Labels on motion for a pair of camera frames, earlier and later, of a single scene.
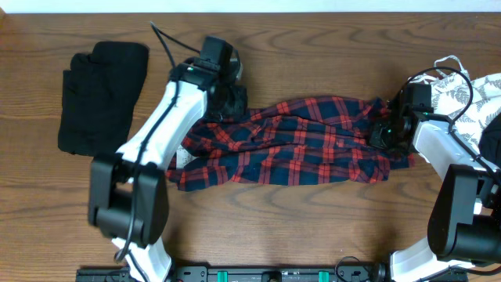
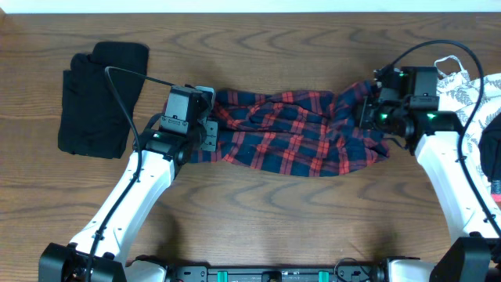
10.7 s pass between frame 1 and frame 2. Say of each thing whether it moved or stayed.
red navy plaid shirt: moved
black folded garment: stayed
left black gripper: moved
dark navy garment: stayed
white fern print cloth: stayed
